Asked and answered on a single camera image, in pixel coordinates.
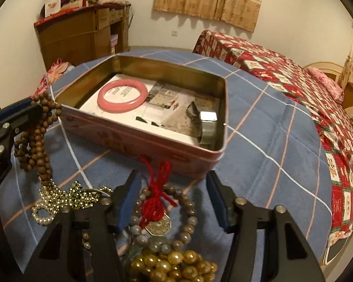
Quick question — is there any brown wooden bead necklace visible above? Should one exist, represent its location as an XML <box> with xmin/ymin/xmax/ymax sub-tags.
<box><xmin>14</xmin><ymin>91</ymin><xmax>63</xmax><ymax>186</ymax></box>

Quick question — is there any golden pearl bead bracelet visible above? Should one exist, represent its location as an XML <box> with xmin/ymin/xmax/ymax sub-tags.
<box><xmin>131</xmin><ymin>248</ymin><xmax>218</xmax><ymax>282</ymax></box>

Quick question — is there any silver wrist watch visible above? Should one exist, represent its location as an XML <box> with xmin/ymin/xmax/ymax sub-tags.
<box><xmin>186</xmin><ymin>101</ymin><xmax>219</xmax><ymax>148</ymax></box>

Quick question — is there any brown wooden desk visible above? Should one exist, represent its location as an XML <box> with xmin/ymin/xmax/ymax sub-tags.
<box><xmin>34</xmin><ymin>3</ymin><xmax>132</xmax><ymax>72</ymax></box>

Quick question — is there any grey stone bead bracelet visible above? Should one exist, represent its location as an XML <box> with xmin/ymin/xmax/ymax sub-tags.
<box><xmin>126</xmin><ymin>184</ymin><xmax>199</xmax><ymax>253</ymax></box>

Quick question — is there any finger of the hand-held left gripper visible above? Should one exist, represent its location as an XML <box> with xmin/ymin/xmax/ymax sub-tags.
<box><xmin>0</xmin><ymin>98</ymin><xmax>33</xmax><ymax>124</ymax></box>
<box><xmin>0</xmin><ymin>105</ymin><xmax>45</xmax><ymax>206</ymax></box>

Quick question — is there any bed with red patterned cover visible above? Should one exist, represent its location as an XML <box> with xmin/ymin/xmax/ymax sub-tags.
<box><xmin>192</xmin><ymin>30</ymin><xmax>353</xmax><ymax>266</ymax></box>

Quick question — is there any pink tin box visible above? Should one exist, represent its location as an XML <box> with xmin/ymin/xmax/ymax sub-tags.
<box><xmin>51</xmin><ymin>53</ymin><xmax>228</xmax><ymax>180</ymax></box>

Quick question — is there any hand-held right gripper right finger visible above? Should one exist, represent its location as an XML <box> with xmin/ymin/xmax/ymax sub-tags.
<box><xmin>207</xmin><ymin>170</ymin><xmax>326</xmax><ymax>282</ymax></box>

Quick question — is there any pink pillow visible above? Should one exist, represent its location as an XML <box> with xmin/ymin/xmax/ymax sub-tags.
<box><xmin>306</xmin><ymin>66</ymin><xmax>345</xmax><ymax>105</ymax></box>

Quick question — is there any red tassel coin charm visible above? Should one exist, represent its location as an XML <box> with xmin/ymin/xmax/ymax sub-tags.
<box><xmin>139</xmin><ymin>156</ymin><xmax>178</xmax><ymax>236</ymax></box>

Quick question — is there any pink cloth bundle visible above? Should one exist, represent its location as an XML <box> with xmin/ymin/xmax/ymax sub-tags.
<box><xmin>31</xmin><ymin>59</ymin><xmax>74</xmax><ymax>99</ymax></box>

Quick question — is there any printed paper booklet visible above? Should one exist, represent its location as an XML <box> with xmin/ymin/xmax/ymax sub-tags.
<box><xmin>79</xmin><ymin>74</ymin><xmax>221</xmax><ymax>146</ymax></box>

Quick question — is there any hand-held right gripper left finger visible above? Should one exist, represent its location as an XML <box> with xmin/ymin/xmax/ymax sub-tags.
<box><xmin>20</xmin><ymin>170</ymin><xmax>142</xmax><ymax>282</ymax></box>

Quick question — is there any green jade bead bracelet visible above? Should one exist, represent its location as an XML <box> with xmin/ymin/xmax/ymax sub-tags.
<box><xmin>115</xmin><ymin>230</ymin><xmax>142</xmax><ymax>261</ymax></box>

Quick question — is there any white carton box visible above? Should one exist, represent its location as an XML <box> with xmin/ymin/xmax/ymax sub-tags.
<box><xmin>44</xmin><ymin>0</ymin><xmax>62</xmax><ymax>16</ymax></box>

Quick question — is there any thin silver bangle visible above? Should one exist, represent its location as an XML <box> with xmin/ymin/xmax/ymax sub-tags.
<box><xmin>82</xmin><ymin>187</ymin><xmax>114</xmax><ymax>200</ymax></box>

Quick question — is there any gold metal bead necklace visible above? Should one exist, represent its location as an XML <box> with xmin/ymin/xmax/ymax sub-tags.
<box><xmin>40</xmin><ymin>182</ymin><xmax>114</xmax><ymax>215</ymax></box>

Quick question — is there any pink bangle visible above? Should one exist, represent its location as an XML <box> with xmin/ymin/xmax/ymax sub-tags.
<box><xmin>97</xmin><ymin>80</ymin><xmax>150</xmax><ymax>114</ymax></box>

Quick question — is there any flat red box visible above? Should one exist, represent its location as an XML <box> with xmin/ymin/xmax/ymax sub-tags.
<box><xmin>35</xmin><ymin>5</ymin><xmax>86</xmax><ymax>24</ymax></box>

